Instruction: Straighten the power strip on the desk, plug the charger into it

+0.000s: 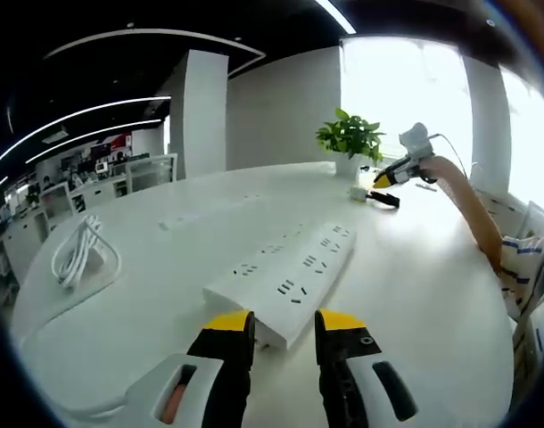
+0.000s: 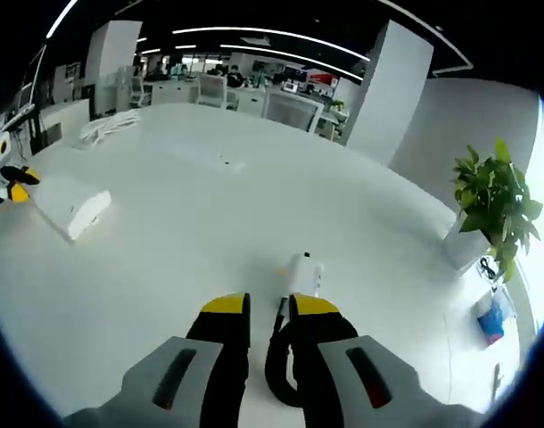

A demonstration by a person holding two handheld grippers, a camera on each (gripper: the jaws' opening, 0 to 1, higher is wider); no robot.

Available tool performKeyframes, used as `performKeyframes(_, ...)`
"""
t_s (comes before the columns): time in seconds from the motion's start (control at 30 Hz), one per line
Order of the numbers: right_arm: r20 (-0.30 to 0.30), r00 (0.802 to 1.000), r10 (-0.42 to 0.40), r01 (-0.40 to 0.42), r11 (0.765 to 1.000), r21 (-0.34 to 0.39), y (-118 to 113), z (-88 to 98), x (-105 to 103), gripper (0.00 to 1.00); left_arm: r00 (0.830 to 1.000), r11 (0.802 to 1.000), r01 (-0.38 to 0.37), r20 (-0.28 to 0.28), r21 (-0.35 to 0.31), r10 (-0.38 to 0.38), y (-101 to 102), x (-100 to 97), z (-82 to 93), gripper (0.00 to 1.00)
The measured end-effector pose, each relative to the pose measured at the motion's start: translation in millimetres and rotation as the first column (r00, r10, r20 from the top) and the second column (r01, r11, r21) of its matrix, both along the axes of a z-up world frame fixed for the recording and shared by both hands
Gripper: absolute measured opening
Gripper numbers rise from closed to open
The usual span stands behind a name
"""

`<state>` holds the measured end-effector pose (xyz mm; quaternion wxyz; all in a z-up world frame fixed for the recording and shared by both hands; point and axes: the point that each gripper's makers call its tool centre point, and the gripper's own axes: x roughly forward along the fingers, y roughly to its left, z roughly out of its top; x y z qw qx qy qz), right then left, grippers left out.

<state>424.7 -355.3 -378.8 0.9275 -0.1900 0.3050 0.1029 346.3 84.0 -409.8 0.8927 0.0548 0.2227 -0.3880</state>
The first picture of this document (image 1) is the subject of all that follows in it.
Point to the bright ceiling light strip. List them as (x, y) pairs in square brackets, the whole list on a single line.
[(336, 15)]

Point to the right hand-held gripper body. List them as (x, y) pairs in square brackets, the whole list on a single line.
[(415, 138)]

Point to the green potted plant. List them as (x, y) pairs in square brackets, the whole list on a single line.
[(350, 134)]

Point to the white power strip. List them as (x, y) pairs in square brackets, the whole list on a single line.
[(299, 276)]

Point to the white charger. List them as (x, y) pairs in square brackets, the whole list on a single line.
[(356, 193)]

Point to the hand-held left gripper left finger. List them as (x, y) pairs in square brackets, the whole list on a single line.
[(223, 379)]

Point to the long ceiling light strip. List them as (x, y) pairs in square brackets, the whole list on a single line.
[(84, 111), (89, 134)]

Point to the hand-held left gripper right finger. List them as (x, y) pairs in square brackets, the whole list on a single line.
[(348, 383)]

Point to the curved white ceiling light line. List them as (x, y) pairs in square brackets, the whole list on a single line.
[(165, 32)]

